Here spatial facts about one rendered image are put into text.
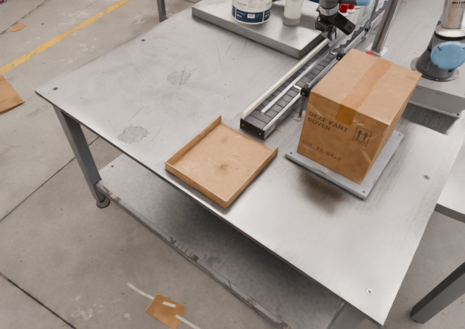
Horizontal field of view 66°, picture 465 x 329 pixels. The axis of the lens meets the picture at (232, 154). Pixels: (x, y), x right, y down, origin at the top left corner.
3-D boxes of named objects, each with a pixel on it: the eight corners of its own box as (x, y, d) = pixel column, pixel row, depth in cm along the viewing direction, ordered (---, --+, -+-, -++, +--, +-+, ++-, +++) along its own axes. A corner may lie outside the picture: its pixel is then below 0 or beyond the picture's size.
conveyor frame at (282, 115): (393, -14, 226) (396, -22, 223) (410, -8, 222) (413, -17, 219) (239, 127, 136) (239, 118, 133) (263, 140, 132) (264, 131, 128)
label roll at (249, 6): (225, 19, 182) (226, -11, 171) (240, 3, 195) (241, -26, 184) (262, 27, 177) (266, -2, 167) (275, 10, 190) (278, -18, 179)
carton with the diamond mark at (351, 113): (333, 108, 142) (351, 47, 122) (391, 134, 133) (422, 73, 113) (295, 152, 126) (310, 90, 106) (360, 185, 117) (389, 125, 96)
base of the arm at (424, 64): (414, 57, 157) (423, 35, 150) (452, 61, 154) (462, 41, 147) (415, 75, 147) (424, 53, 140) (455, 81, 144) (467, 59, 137)
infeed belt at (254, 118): (396, -15, 225) (398, -21, 222) (409, -11, 222) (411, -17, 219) (242, 127, 135) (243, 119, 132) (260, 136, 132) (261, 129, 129)
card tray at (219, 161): (220, 122, 138) (220, 114, 135) (277, 153, 128) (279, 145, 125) (165, 169, 121) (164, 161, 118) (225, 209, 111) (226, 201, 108)
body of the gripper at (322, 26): (324, 16, 157) (322, -3, 146) (342, 23, 154) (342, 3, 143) (315, 30, 156) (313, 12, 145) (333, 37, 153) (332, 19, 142)
